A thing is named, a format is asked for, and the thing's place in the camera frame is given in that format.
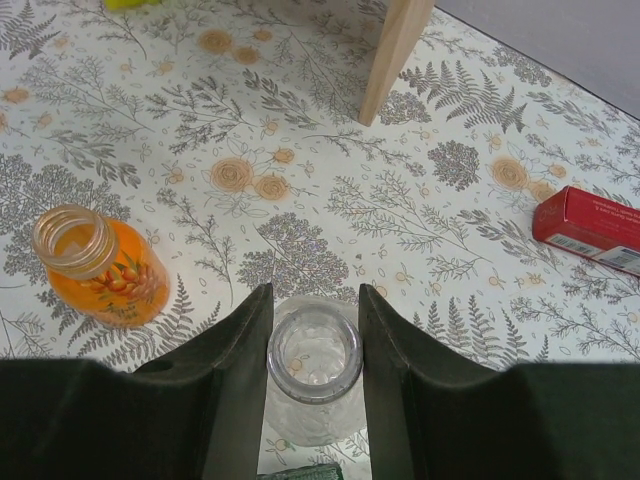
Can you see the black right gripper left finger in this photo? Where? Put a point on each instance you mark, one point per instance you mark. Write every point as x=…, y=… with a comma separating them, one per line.
x=193, y=413

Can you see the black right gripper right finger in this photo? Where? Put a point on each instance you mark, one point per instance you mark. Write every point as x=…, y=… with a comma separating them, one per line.
x=434, y=414

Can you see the clear water bottle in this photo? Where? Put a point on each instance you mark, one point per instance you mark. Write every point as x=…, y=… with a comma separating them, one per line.
x=315, y=361

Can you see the orange juice bottle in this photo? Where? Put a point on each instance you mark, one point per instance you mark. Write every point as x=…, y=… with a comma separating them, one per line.
x=101, y=266

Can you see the red toothpaste box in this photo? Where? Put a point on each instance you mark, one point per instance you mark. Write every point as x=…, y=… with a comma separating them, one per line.
x=590, y=226

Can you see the wooden shelf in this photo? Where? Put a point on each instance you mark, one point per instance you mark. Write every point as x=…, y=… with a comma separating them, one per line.
x=404, y=23

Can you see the yellow green tube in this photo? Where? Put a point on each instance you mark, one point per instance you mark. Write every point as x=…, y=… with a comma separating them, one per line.
x=121, y=5

